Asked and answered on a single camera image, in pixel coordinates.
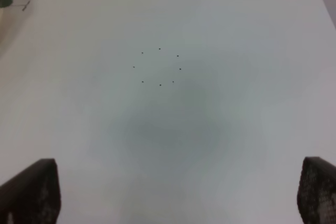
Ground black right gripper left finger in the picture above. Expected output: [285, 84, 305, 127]
[1, 158, 61, 223]

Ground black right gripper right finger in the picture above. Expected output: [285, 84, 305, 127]
[297, 157, 335, 223]

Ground white linen bag green handles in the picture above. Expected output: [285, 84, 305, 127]
[1, 0, 13, 46]

